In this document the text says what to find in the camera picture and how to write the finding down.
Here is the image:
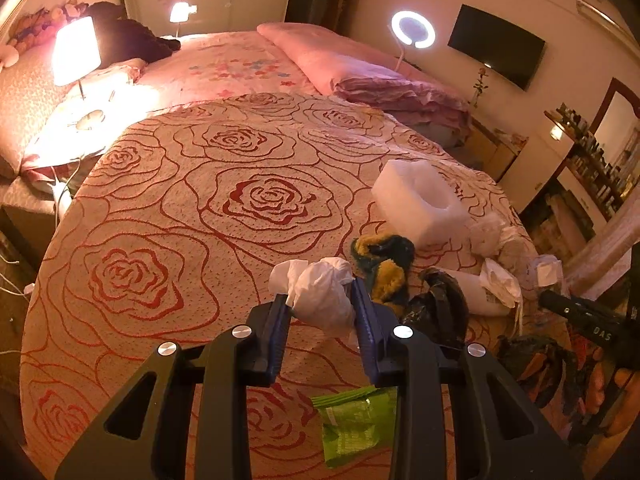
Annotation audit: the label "table lamp with white shade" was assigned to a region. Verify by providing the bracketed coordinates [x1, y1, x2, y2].
[52, 15, 107, 132]

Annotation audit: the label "pink folded quilt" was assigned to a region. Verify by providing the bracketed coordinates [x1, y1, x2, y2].
[257, 22, 474, 149]

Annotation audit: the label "ring light on stand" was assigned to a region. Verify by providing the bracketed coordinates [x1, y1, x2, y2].
[390, 10, 437, 70]

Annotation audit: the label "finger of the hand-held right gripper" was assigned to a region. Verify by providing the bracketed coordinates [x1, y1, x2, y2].
[538, 288, 594, 326]

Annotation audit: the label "plush toys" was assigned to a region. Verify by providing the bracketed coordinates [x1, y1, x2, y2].
[0, 2, 91, 68]

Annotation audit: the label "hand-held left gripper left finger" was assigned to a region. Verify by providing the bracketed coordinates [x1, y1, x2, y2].
[55, 294, 294, 480]

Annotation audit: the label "white foam block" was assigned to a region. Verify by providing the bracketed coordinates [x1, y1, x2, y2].
[371, 159, 467, 248]

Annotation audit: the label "patterned storage boxes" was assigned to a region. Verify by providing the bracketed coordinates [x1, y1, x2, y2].
[529, 184, 597, 243]

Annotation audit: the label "yellow and teal fuzzy sock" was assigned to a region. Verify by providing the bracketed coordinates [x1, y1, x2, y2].
[350, 234, 416, 317]

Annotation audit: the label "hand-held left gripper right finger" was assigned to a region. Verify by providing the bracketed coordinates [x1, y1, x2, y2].
[350, 278, 584, 480]

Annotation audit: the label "wall television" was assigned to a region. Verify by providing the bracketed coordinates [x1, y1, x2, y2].
[447, 4, 547, 92]

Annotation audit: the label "white cabinet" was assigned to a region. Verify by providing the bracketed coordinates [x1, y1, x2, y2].
[497, 132, 576, 214]

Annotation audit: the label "small white paper piece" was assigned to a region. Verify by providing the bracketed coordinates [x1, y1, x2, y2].
[531, 255, 566, 288]

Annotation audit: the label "wall mirror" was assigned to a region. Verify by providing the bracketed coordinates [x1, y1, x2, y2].
[590, 78, 640, 163]

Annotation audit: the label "rose patterned bedspread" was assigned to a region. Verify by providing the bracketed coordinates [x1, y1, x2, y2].
[20, 92, 572, 480]

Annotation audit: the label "patterned pillow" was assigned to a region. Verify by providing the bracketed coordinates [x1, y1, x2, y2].
[0, 46, 151, 183]

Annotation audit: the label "black plastic bag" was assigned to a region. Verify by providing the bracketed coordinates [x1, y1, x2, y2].
[400, 267, 471, 348]

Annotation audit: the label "dark orange clothing pile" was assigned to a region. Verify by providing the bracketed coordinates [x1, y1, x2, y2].
[497, 335, 577, 411]

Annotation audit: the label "small bright lamp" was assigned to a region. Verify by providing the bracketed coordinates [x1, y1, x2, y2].
[169, 2, 199, 24]

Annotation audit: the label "white cloth bundle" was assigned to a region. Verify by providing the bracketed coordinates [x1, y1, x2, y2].
[449, 257, 524, 317]

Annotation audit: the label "artificial flower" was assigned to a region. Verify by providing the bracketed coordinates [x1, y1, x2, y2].
[472, 66, 492, 109]

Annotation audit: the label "white cable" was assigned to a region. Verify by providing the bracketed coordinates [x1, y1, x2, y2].
[0, 247, 37, 356]

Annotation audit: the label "dark nightstand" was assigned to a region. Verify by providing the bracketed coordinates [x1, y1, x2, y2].
[0, 175, 62, 273]

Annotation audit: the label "green snack packet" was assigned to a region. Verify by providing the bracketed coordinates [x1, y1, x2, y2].
[311, 386, 399, 468]

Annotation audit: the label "pink floral bed sheet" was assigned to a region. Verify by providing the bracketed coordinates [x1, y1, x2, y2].
[134, 30, 322, 112]

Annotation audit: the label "shelf with bottles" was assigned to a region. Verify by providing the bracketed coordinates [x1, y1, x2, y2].
[544, 102, 640, 222]

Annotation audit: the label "dark cloth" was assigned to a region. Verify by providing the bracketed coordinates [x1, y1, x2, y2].
[82, 2, 182, 69]

